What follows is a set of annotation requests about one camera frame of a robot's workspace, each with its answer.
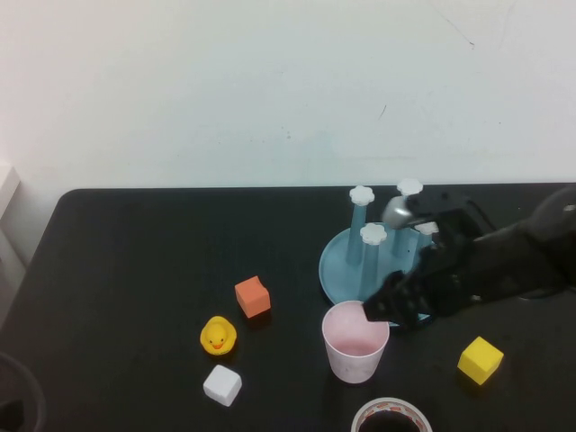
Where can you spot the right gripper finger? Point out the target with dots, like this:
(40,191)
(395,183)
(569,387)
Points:
(418,317)
(391,294)

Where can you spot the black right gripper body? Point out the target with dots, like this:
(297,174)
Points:
(450,274)

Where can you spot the pink plastic cup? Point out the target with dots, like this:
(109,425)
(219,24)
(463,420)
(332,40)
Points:
(353,366)

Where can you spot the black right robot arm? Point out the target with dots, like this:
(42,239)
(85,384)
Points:
(531,256)

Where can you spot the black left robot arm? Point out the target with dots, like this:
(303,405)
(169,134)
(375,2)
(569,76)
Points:
(18,396)

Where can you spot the blue cup stand white caps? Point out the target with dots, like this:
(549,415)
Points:
(346,270)

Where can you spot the yellow foam cube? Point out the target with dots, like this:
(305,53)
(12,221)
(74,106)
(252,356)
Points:
(480,361)

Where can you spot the clear tape roll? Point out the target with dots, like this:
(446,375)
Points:
(391,401)

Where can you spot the orange foam cube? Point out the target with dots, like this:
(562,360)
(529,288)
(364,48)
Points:
(253,298)

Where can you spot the yellow rubber duck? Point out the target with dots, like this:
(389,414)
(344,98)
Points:
(218,335)

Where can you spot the white foam cube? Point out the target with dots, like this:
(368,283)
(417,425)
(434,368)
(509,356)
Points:
(222,386)

